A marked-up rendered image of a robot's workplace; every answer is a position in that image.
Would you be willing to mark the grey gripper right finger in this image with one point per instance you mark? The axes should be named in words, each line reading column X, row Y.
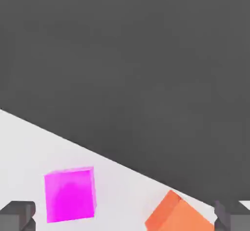
column 232, row 218

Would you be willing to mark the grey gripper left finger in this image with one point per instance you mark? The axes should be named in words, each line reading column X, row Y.
column 16, row 216

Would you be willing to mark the large orange box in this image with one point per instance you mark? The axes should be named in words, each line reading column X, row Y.
column 179, row 214

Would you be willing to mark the large magenta box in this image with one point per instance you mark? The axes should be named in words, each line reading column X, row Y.
column 69, row 195

